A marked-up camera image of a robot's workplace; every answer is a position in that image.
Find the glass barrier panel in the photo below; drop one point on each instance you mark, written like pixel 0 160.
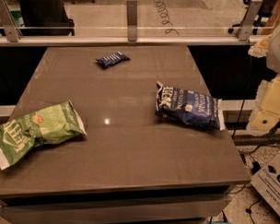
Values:
pixel 157 18

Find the blue rxbar wrapper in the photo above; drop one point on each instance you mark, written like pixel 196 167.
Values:
pixel 112 59

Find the right metal glass bracket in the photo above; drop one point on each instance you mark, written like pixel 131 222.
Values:
pixel 246 24

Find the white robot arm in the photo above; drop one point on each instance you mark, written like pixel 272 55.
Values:
pixel 268 47

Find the left metal glass bracket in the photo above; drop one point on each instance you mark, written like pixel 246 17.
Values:
pixel 13 34

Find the blue chip bag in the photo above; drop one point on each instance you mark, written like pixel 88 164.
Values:
pixel 188 107

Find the black office chair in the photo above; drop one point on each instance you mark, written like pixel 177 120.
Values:
pixel 45 18

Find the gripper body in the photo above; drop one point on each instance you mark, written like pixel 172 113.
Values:
pixel 267 111

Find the green chip bag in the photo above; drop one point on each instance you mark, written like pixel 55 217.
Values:
pixel 52 125

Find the metal glass bracket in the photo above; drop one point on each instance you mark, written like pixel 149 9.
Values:
pixel 13 34
pixel 246 24
pixel 131 21

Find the middle metal glass bracket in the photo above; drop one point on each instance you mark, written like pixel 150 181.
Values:
pixel 131 21

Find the white cardboard box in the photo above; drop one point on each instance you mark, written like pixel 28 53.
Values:
pixel 266 181

